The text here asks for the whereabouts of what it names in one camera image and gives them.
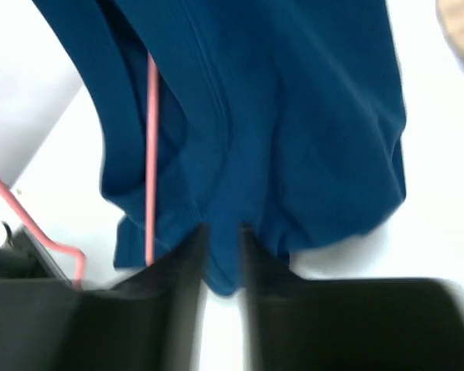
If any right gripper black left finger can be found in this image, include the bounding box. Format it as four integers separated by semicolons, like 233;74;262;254
0;224;209;370

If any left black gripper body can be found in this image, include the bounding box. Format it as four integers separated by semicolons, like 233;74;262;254
0;221;72;286

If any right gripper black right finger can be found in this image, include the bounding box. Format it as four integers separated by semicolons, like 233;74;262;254
241;227;464;371

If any blue t shirt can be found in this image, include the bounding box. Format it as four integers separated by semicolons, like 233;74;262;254
36;0;406;295

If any pink wire hanger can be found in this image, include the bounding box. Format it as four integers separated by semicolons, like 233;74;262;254
0;56;159;287

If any beige t shirt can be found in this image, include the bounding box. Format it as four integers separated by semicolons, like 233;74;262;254
435;0;464;69

